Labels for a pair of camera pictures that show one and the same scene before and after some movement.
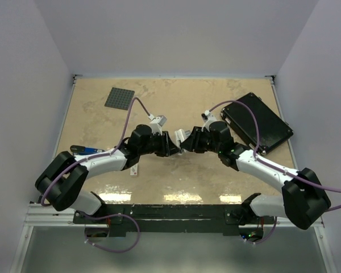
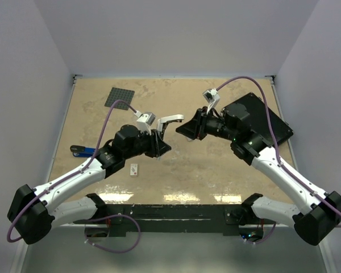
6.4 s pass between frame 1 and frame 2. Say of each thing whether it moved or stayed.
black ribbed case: stayed
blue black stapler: stayed
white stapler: moved
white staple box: stayed
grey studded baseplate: stayed
